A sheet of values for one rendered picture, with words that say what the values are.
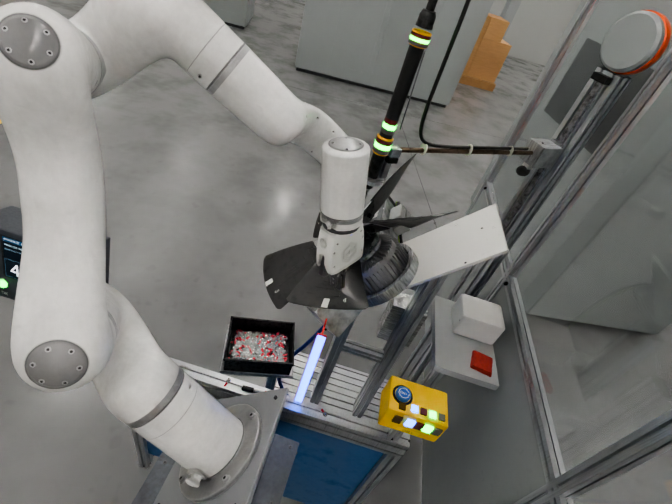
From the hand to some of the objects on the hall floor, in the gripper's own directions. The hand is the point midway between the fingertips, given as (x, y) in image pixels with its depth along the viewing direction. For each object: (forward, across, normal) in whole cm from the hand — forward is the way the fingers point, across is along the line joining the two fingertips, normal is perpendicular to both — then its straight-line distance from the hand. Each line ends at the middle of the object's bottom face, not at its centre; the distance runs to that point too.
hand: (337, 279), depth 86 cm
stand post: (+135, -29, -38) cm, 143 cm away
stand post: (+139, -41, -20) cm, 147 cm away
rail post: (+122, +47, -62) cm, 145 cm away
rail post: (+139, 0, +8) cm, 140 cm away
